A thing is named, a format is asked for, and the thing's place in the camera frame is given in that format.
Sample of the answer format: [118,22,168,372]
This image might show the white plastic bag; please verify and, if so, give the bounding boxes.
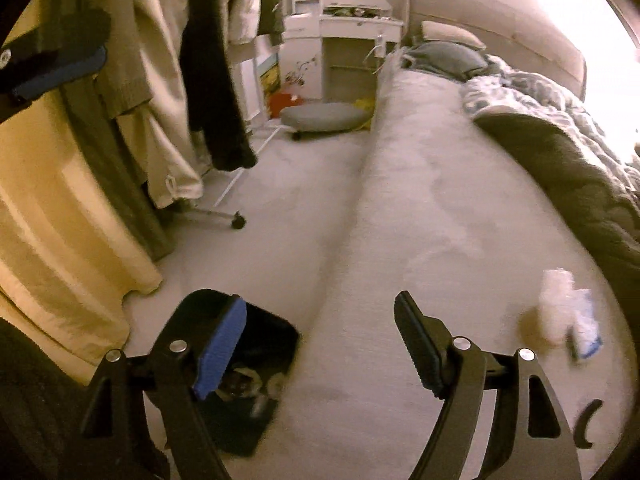
[537,268,576,346]

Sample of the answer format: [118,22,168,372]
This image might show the black curved plastic piece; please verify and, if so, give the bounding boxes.
[573,399,603,450]

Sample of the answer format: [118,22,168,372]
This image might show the beige hanging sweater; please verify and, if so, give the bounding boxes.
[51,0,188,122]

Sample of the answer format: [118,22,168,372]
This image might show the brown cardboard tape roll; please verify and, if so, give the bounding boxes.
[518,307,550,352]

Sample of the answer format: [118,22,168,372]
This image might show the black hanging garment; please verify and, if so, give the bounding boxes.
[179,0,257,172]

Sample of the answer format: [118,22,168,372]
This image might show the grey bed with mattress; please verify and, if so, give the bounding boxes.
[229,64,639,479]

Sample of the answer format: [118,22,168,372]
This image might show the blue white tissue pack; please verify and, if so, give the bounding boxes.
[570,288,603,363]

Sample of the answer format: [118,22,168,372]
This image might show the red box on floor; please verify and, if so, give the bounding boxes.
[269,91,305,118]

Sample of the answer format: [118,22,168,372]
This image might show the dark grey fuzzy blanket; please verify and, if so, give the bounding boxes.
[472,112,640,321]

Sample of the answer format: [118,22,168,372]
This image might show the grey round rolling stool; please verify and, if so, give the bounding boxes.
[280,102,372,141]

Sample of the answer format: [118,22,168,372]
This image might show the white vanity desk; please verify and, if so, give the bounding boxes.
[279,0,404,102]

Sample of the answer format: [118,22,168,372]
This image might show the grey patterned duvet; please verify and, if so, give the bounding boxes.
[460,55,639,194]

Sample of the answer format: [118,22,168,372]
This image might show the dark grey pillow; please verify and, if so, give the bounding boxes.
[400,41,492,82]

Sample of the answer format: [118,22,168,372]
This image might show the beige pillow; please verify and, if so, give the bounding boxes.
[421,21,486,51]

